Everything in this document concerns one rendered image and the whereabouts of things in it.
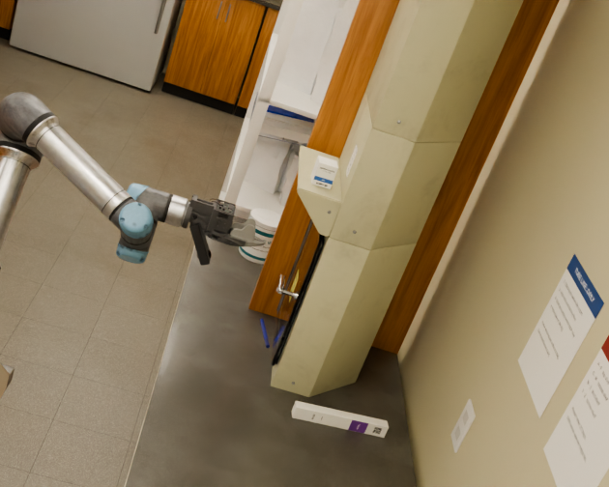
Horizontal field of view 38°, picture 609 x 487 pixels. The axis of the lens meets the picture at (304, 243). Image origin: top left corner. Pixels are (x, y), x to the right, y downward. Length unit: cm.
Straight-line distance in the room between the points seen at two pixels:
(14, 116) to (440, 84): 99
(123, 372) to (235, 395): 162
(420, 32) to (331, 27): 142
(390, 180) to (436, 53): 32
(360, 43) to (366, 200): 48
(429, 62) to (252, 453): 101
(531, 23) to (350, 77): 50
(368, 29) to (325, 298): 72
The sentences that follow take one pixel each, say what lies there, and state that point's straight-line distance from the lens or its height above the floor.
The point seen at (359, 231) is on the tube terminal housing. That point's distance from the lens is 220.
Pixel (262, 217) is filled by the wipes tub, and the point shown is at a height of 109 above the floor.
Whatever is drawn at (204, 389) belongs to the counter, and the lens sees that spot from 233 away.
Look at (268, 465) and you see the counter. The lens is 218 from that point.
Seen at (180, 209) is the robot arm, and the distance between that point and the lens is 222.
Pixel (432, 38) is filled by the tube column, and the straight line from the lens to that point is 207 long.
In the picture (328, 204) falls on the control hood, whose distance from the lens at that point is 217.
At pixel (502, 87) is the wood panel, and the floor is 183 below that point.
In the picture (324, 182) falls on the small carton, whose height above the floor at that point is 152.
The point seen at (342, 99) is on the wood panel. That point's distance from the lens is 247.
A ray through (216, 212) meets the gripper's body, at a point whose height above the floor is 138.
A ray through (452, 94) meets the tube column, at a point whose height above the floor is 184.
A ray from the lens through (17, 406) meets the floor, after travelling 363.
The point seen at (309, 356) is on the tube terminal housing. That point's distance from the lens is 238.
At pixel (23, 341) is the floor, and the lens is 397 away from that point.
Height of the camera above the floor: 228
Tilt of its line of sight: 24 degrees down
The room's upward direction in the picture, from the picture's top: 21 degrees clockwise
